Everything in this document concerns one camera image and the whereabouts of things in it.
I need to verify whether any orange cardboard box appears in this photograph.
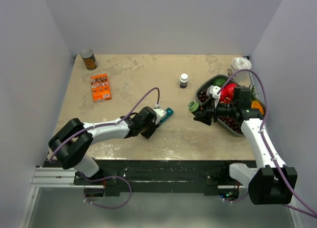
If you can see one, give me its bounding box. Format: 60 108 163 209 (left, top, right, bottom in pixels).
91 74 112 103

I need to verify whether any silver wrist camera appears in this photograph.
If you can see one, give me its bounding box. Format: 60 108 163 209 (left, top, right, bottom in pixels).
206 85 221 100
154 108 166 121

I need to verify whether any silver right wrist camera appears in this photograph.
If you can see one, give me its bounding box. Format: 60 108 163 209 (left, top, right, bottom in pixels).
206 85 221 100

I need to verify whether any purple camera cable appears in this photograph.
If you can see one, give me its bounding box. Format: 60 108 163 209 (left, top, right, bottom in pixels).
215 68 317 219
49 87 161 164

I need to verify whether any white paper cup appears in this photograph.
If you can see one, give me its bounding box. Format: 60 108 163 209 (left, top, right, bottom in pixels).
227 57 252 82

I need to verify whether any green apple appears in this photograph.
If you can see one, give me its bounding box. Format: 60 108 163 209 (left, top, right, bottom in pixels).
212 78 227 88

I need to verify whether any green pill bottle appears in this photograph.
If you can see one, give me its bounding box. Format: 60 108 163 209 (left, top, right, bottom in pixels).
188 101 203 116

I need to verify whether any white cap pill bottle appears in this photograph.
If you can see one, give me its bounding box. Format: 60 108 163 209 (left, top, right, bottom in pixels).
179 73 189 88

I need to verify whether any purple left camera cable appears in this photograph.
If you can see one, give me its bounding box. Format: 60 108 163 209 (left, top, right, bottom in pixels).
49 87 161 164

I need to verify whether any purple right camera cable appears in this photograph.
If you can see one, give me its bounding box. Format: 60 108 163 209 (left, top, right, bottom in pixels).
215 68 317 219

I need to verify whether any black table edge rail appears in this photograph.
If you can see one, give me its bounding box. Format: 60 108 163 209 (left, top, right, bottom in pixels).
42 159 256 198

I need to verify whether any red apple left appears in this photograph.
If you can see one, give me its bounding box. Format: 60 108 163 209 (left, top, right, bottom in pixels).
219 88 228 102

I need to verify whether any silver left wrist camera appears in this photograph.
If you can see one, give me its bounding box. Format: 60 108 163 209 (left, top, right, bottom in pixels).
154 108 166 121

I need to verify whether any small pineapple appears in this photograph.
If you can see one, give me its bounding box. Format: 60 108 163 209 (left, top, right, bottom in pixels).
249 85 266 116

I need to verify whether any red apple right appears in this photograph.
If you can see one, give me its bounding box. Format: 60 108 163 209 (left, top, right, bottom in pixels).
224 83 238 100

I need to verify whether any dark red grapes bunch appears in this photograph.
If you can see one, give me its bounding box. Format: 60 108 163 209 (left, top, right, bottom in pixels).
196 89 244 136

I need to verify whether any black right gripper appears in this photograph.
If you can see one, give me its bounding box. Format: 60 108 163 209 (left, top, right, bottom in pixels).
194 97 237 125

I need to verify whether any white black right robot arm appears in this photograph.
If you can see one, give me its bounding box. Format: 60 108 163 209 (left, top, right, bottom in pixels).
188 86 297 205

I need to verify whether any grey fruit tray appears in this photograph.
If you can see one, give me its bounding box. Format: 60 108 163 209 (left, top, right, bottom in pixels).
196 74 266 136

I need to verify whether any teal weekly pill organizer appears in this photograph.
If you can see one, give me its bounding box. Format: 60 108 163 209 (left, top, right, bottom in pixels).
159 108 174 124

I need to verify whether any aluminium frame rail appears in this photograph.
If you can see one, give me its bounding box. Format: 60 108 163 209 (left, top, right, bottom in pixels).
18 166 304 228

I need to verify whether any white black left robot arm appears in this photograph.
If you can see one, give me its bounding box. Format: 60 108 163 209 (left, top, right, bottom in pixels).
48 106 167 184

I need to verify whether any tin food can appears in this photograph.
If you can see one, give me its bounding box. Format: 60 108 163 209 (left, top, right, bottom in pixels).
80 49 98 70

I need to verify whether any red apple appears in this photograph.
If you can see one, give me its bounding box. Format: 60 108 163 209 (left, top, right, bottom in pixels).
219 88 228 102
224 83 238 100

